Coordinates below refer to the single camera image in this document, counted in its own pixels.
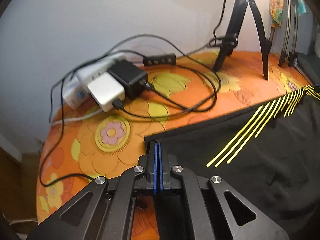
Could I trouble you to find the black sport pants yellow stripes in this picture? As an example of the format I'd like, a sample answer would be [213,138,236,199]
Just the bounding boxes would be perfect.
[144,85,319,239]

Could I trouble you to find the orange floral bed sheet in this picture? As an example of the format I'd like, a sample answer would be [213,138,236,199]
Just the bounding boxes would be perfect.
[36,51,313,240]

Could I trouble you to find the white charger adapter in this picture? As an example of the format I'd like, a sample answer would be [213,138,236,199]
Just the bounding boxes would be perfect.
[87,72,125,112]

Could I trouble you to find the black charger adapter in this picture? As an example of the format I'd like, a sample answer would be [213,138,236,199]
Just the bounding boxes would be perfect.
[107,60,148,100]

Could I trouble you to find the white power strip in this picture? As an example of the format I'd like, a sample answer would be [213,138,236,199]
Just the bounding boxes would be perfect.
[62,53,127,110]

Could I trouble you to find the folded dark grey clothes stack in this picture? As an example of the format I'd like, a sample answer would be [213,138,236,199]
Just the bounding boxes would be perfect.
[297,53,320,85]

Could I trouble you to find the small black tripod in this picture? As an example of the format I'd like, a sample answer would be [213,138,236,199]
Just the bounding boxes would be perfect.
[213,0,268,80]

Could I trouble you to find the colourful cloth on tripod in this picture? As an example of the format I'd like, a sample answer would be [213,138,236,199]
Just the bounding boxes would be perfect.
[270,0,307,28]

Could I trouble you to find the tall silver tripod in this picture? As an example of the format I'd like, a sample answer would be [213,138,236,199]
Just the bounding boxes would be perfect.
[266,0,298,67]

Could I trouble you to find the black cable with inline remote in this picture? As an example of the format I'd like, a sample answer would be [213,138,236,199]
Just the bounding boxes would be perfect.
[38,0,230,188]

